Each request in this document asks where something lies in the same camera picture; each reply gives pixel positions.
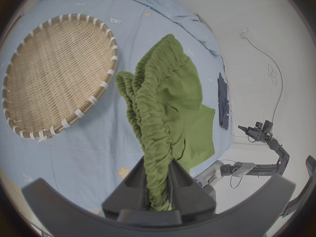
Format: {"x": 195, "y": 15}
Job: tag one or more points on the pale blue quilt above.
{"x": 177, "y": 13}

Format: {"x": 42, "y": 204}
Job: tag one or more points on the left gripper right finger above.
{"x": 190, "y": 189}

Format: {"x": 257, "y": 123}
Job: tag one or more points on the green shorts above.
{"x": 158, "y": 107}

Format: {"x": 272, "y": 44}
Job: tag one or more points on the dark blue T-shirt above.
{"x": 223, "y": 102}

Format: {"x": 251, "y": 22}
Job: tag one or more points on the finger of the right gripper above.
{"x": 243, "y": 128}

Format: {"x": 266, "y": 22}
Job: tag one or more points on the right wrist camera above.
{"x": 258, "y": 125}

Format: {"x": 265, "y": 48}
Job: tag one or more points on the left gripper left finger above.
{"x": 128, "y": 189}

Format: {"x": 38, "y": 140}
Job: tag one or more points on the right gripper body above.
{"x": 255, "y": 133}

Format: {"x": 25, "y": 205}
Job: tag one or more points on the round woven basket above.
{"x": 56, "y": 75}

